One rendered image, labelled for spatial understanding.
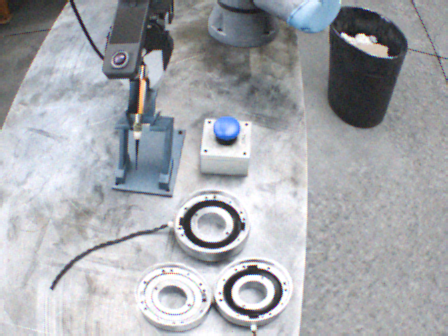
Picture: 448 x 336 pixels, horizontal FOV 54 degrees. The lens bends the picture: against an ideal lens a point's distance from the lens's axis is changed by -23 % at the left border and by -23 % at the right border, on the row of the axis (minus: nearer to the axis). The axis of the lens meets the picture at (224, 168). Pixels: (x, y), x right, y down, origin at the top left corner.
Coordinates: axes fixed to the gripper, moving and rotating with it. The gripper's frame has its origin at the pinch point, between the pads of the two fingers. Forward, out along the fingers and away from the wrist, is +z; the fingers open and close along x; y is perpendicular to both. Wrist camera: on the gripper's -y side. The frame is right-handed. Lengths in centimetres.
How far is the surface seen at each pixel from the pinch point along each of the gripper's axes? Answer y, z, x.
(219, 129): 0.9, 8.9, -10.9
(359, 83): 84, 71, -51
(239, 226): -12.0, 13.3, -15.3
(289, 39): 34.8, 16.4, -21.3
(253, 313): -26.1, 13.2, -18.9
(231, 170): -1.5, 15.0, -13.0
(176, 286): -23.0, 13.4, -8.1
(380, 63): 83, 57, -57
